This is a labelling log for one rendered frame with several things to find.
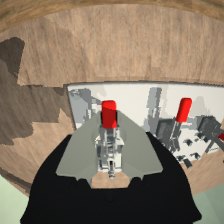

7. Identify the grey fixture plate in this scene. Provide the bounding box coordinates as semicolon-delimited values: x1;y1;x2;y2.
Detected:
67;82;224;161

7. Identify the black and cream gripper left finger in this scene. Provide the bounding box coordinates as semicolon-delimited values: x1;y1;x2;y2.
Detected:
20;110;103;224

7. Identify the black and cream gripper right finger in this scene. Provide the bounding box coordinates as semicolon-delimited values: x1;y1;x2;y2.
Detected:
116;110;202;223

